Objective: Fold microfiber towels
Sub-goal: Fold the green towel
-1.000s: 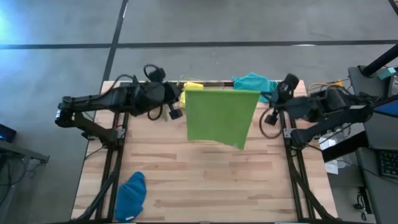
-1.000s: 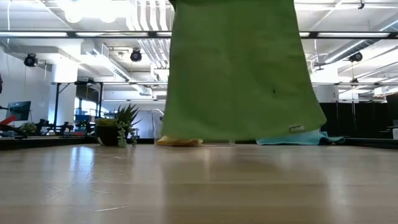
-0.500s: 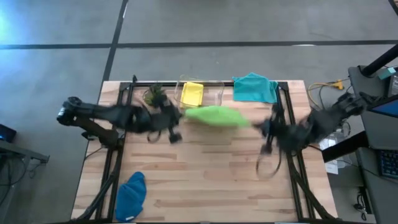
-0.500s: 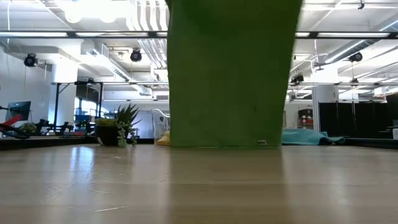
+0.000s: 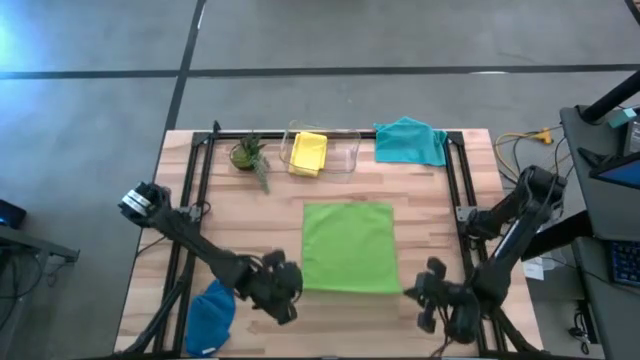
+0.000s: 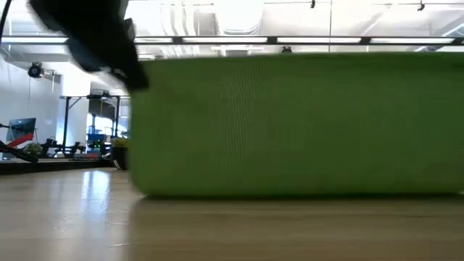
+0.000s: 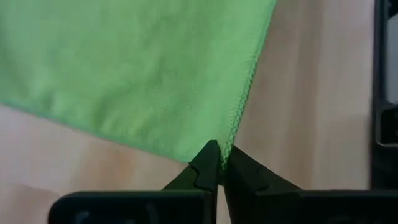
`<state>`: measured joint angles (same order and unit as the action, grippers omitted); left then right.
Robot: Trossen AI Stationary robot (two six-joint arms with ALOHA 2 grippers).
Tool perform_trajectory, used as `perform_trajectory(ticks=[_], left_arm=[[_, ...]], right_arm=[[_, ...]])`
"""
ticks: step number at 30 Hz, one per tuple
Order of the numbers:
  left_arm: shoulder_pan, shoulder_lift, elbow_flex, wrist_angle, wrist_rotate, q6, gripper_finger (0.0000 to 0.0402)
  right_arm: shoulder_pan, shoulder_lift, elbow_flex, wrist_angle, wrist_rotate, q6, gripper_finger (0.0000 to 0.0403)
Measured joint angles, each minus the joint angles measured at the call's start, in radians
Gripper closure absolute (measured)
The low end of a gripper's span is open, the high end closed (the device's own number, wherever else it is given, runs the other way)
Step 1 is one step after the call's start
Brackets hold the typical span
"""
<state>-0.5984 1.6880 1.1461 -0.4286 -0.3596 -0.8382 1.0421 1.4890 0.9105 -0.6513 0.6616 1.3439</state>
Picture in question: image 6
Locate potted succulent plant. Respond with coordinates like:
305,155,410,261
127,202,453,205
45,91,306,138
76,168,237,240
110,136,131,171

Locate red bar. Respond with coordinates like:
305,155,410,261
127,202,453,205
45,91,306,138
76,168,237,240
6,132,34,148

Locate black round camera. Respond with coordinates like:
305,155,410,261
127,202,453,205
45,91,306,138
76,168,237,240
28,61,46,79

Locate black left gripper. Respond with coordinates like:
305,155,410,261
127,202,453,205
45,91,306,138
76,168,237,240
28,0,150,92

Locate black metal gantry frame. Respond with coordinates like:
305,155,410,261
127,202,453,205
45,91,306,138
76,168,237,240
59,94,130,155

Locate black robot equipment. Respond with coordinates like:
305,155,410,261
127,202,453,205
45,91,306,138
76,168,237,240
38,139,88,159

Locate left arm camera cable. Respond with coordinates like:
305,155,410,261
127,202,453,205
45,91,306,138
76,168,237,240
0,0,12,37

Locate green microfiber towel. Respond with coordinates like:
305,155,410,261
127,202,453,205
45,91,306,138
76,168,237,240
128,51,464,199

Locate long LED light bar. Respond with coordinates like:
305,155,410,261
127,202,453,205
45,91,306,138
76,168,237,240
0,35,464,46

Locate black aluminium table frame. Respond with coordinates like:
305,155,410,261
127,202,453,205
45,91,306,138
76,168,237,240
0,157,120,176

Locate small green plant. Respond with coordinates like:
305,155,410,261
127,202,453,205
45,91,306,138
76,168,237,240
23,141,44,159

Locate tilted grey monitor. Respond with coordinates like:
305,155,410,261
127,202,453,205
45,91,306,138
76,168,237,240
9,117,38,143

